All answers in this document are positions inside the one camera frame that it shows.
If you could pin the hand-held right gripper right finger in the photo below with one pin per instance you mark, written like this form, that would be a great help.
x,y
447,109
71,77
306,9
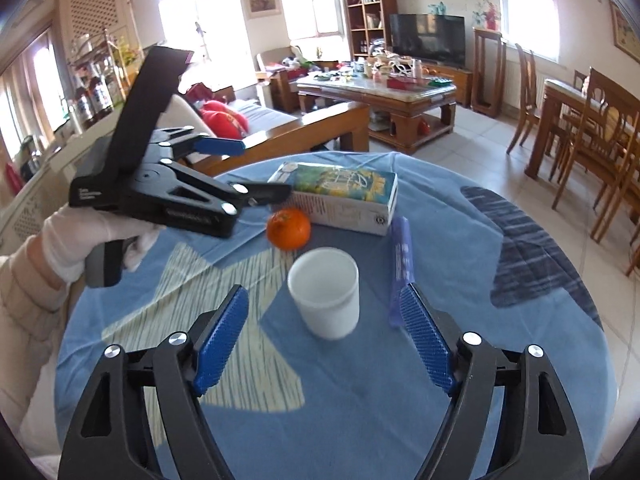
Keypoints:
x,y
427,340

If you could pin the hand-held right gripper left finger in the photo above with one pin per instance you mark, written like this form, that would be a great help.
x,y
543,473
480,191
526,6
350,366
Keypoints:
x,y
222,340

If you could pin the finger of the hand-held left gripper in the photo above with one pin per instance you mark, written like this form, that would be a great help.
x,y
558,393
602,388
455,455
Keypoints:
x,y
265,194
220,146

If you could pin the green printed drink carton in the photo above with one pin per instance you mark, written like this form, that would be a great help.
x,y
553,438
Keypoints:
x,y
345,185

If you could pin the white cup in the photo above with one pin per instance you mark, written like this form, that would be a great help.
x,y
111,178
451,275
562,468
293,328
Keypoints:
x,y
325,305

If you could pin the person's left forearm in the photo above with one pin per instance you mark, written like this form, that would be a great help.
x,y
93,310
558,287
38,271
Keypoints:
x,y
30,325

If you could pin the person's left hand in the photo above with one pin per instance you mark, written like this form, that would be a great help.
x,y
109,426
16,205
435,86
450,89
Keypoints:
x,y
70,235

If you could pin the red cushion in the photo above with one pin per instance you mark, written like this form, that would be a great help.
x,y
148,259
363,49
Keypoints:
x,y
225,120

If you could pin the orange tangerine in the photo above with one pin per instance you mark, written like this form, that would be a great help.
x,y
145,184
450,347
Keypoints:
x,y
289,230

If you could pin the metal shelf with bottles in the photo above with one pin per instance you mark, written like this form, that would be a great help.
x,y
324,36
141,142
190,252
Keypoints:
x,y
95,90

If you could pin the wooden sofa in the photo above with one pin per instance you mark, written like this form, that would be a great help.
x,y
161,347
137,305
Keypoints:
x,y
310,130

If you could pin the blue plastic tube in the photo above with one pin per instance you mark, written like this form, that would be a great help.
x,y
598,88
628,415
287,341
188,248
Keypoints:
x,y
401,260

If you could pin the wooden armchair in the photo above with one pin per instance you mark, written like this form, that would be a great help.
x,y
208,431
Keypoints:
x,y
277,80

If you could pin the round table, blue cloth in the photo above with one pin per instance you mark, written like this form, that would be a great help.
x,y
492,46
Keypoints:
x,y
350,385

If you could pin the white lattice cabinet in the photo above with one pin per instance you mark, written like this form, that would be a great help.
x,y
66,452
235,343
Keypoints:
x,y
95,5

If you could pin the wooden coffee table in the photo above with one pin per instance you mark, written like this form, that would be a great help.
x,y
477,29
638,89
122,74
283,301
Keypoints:
x,y
380,105

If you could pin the pile of household clutter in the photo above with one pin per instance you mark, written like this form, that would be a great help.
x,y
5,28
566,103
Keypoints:
x,y
385,70

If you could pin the wooden bookshelf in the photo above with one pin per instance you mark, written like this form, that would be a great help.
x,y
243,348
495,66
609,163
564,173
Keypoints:
x,y
370,20

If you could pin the wooden television stand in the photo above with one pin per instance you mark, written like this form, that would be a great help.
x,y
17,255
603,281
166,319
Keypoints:
x,y
457,85

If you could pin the flat screen television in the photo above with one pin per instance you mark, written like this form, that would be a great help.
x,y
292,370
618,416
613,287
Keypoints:
x,y
425,40

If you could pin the wooden dining table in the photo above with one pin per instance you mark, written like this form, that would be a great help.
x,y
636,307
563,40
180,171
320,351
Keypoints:
x,y
545,110

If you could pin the red flower vase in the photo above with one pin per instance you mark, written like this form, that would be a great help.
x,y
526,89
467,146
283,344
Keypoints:
x,y
491,17

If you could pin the window with red blind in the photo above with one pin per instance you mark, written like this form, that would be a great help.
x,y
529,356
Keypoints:
x,y
525,15

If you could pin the framed floral picture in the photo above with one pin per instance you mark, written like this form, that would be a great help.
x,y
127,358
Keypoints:
x,y
625,32

